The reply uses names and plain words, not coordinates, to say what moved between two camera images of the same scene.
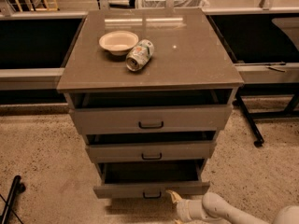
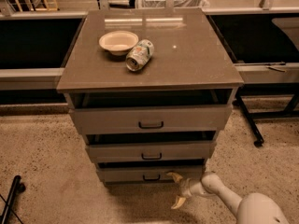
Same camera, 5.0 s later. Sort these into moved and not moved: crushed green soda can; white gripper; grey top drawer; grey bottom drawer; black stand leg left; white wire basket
Moved: white gripper; grey bottom drawer
Not moved: crushed green soda can; black stand leg left; white wire basket; grey top drawer
